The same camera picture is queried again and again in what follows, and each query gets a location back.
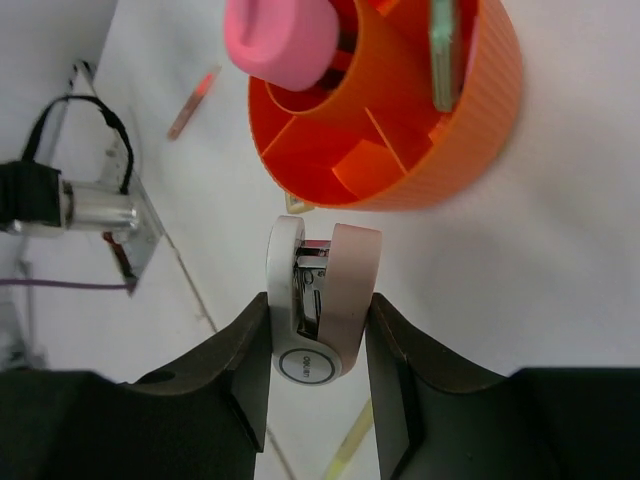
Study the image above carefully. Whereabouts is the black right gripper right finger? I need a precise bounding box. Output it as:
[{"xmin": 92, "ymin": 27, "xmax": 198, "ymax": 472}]
[{"xmin": 366, "ymin": 294, "xmax": 639, "ymax": 479}]

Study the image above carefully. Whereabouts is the orange round divided container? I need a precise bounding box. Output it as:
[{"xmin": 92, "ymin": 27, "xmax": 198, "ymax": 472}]
[{"xmin": 248, "ymin": 1, "xmax": 523, "ymax": 211}]

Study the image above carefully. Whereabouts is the small tan barcode box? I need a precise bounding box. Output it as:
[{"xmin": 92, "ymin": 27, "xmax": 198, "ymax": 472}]
[{"xmin": 285, "ymin": 193, "xmax": 314, "ymax": 215}]

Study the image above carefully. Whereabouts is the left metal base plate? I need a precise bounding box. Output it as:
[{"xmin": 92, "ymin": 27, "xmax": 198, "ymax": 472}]
[{"xmin": 69, "ymin": 59, "xmax": 169, "ymax": 296}]

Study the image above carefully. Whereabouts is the pink capped glue bottle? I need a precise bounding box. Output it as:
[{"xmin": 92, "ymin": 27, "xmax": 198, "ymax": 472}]
[{"xmin": 224, "ymin": 0, "xmax": 340, "ymax": 92}]

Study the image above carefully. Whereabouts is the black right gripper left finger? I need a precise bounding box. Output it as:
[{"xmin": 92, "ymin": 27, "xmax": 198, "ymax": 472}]
[{"xmin": 1, "ymin": 293, "xmax": 271, "ymax": 479}]

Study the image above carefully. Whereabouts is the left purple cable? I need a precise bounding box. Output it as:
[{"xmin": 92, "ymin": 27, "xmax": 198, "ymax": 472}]
[{"xmin": 0, "ymin": 278, "xmax": 136, "ymax": 292}]

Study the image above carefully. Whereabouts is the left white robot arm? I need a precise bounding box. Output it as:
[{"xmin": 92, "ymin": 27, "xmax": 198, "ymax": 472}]
[{"xmin": 1, "ymin": 95, "xmax": 135, "ymax": 235}]

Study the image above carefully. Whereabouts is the green glue stick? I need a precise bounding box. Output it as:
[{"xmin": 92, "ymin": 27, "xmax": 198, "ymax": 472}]
[{"xmin": 429, "ymin": 0, "xmax": 463, "ymax": 113}]

